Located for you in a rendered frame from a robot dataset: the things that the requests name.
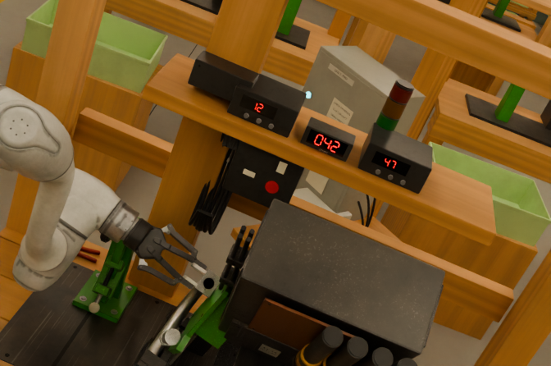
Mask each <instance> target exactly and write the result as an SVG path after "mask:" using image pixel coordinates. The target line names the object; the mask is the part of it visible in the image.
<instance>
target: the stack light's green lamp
mask: <svg viewBox="0 0 551 366"><path fill-rule="evenodd" d="M398 121H399V120H398ZM398 121H394V120H391V119H389V118H387V117H385V116H384V115H383V114H382V113H381V112H380V115H379V116H378V118H377V120H376V124H377V125H378V126H380V127H381V128H383V129H385V130H390V131H393V130H394V129H395V127H396V125H397V124H398Z"/></svg>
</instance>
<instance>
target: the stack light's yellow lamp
mask: <svg viewBox="0 0 551 366"><path fill-rule="evenodd" d="M406 106H407V105H401V104H398V103H396V102H394V101H392V100H391V99H390V98H389V96H388V98H387V99H386V101H385V105H384V106H383V108H382V110H381V113H382V114H383V115H384V116H385V117H387V118H389V119H391V120H394V121H398V120H399V119H400V117H401V116H402V114H403V111H404V109H405V107H406Z"/></svg>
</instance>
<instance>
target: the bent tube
mask: <svg viewBox="0 0 551 366"><path fill-rule="evenodd" d="M212 275H214V276H215V278H212ZM219 279H220V277H219V276H217V275H216V274H215V273H214V272H212V271H211V270H210V269H208V270H207V272H206V273H205V275H204V276H203V278H202V279H201V280H200V281H198V282H197V283H198V284H197V286H196V287H194V288H193V289H192V290H190V291H189V293H188V294H187V295H186V296H185V297H184V298H183V300H182V301H181V302H180V304H179V306H178V307H177V308H176V310H175V312H174V313H173V314H172V315H171V317H170V318H169V320H168V321H167V322H166V324H165V326H164V327H163V329H162V330H161V331H160V332H159V334H158V335H157V337H156V338H155V340H154V341H153V343H152V344H151V345H150V346H149V348H148V350H150V351H152V352H153V353H154V354H155V355H157V356H158V355H159V354H160V353H161V351H162V349H163V348H164V345H162V344H161V342H160V340H159V337H160V335H161V333H162V332H164V331H166V330H169V329H172V328H174V329H177V327H178V326H179V325H180V324H181V322H182V321H183V319H184V317H185V316H186V315H187V313H188V312H189V311H190V310H191V308H192V307H193V306H194V304H195V303H196V302H197V300H198V299H199V298H200V297H201V295H202V294H204V295H205V296H206V297H207V298H209V297H210V296H211V294H212V292H213V291H214V290H215V289H216V287H217V286H218V284H219V283H220V282H219ZM203 289H204V290H205V292H203Z"/></svg>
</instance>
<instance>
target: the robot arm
mask: <svg viewBox="0 0 551 366"><path fill-rule="evenodd" d="M0 168H2V169H5V170H8V171H10V172H13V171H16V172H18V173H19V174H21V175H22V176H25V177H27V178H30V179H32V180H35V181H40V183H39V189H38V192H37V195H36V199H35V201H34V206H33V210H32V213H31V216H30V221H29V225H28V228H27V232H26V234H25V236H24V238H23V239H22V241H21V244H20V249H19V252H18V255H17V256H16V260H15V262H14V265H13V270H12V273H13V276H14V279H15V281H16V282H17V283H18V284H19V285H20V286H22V287H24V288H25V289H26V290H28V291H43V290H45V289H47V288H48V287H50V286H51V285H52V284H53V283H54V282H56V281H57V280H58V279H59V278H60V276H61V275H62V274H63V273H64V271H65V270H67V268H68V267H69V266H70V265H71V263H72V261H73V260H74V259H75V257H76V255H77V254H78V253H79V251H80V249H81V247H82V245H83V244H84V242H85V240H87V239H88V237H89V236H90V235H91V234H92V233H93V232H94V231H95V230H96V229H97V230H99V231H100V232H101V233H103V234H104V235H105V236H107V237H109V238H110V239H111V240H113V241H115V242H116V243H118V242H119V241H120V240H122V243H123V245H125V246H126V247H128V248H129V249H131V250H133V251H134V252H135V253H136V254H137V255H138V257H139V266H138V267H137V269H138V270H140V271H145V272H148V273H150V274H152V275H154V276H155V277H157V278H159V279H160V280H162V281H164V282H165V283H167V284H169V285H171V286H175V285H176V284H177V283H179V282H180V283H181V284H183V285H184V286H186V287H187V288H189V289H190V290H192V289H193V288H194V287H196V286H197V284H198V283H196V282H195V281H193V280H192V279H190V278H189V277H187V276H186V275H184V276H181V275H180V274H179V273H178V272H177V271H176V270H175V269H174V268H173V267H172V266H171V265H170V264H169V263H168V262H167V261H166V260H165V259H164V258H163V257H162V256H161V253H162V251H163V250H164V249H165V250H168V251H170V252H172V253H173V254H176V255H178V256H180V257H181V258H183V259H185V260H187V261H189V262H191V263H192V264H191V267H193V268H194V269H196V270H197V271H199V272H200V273H202V274H203V275H205V273H206V272H207V271H206V268H207V266H206V265H205V264H204V263H202V262H200V261H199V260H197V254H198V250H197V249H195V248H194V247H193V246H192V245H191V244H190V243H189V242H188V241H187V240H186V239H185V238H183V237H182V236H181V235H180V234H179V233H177V232H176V231H175V228H174V227H173V226H172V224H168V225H167V226H165V227H163V228H162V229H161V228H156V227H154V226H153V225H151V224H150V223H148V222H147V221H145V220H144V219H142V218H140V219H138V215H139V212H137V211H136V210H134V209H133V208H131V206H129V205H128V204H127V203H126V202H125V201H123V200H121V199H120V198H119V197H118V196H117V195H116V194H115V192H114V191H113V190H112V189H111V188H110V187H109V186H107V185H106V184H105V183H103V182H102V181H100V180H99V179H98V178H96V177H94V176H91V175H90V174H88V173H87V172H84V171H81V170H80V169H78V168H75V162H74V148H73V145H72V143H71V138H70V135H69V133H68V132H67V130H66V128H65V127H64V126H63V125H62V124H61V122H60V121H59V120H58V119H57V118H56V117H55V116H54V115H53V114H52V113H51V112H50V111H49V110H47V109H46V108H44V107H42V106H40V105H38V104H37V103H34V102H33V101H31V100H29V99H28V98H27V97H25V96H23V95H22V94H19V93H17V92H16V91H15V90H13V89H10V88H8V87H6V86H5V85H2V84H0ZM63 224H64V225H63ZM66 226H67V227H66ZM69 228H70V229H69ZM163 232H165V233H166V234H167V235H169V234H170V235H171V236H172V237H173V238H174V239H175V240H177V241H178V242H179V243H180V244H181V245H182V246H184V247H185V248H186V249H187V250H188V251H189V252H190V253H191V255H190V254H187V253H185V252H184V251H182V250H180V249H177V248H176V247H174V246H172V245H170V244H168V243H166V239H165V236H164V234H163ZM77 234H78V235H77ZM80 236H81V237H80ZM82 237H83V238H84V239H83V238H82ZM145 259H155V260H156V261H157V262H158V263H160V264H161V265H162V266H163V267H164V268H165V269H166V270H167V271H168V272H169V273H170V274H171V275H172V276H173V277H174V278H175V279H174V280H173V279H171V278H169V277H168V276H166V275H164V274H162V273H161V272H159V271H157V270H156V269H154V268H151V267H149V266H148V264H147V263H146V262H144V260H145Z"/></svg>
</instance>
